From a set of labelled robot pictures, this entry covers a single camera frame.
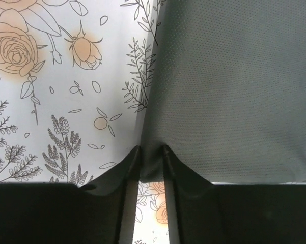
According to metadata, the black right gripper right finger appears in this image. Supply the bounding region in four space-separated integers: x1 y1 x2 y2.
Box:
162 145 306 243

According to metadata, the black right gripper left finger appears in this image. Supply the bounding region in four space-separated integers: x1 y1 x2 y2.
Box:
0 146 141 243

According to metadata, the dark grey t shirt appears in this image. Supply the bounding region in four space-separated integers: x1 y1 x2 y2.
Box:
141 1 306 184

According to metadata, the floral tablecloth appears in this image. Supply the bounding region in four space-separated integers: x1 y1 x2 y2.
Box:
0 1 169 243

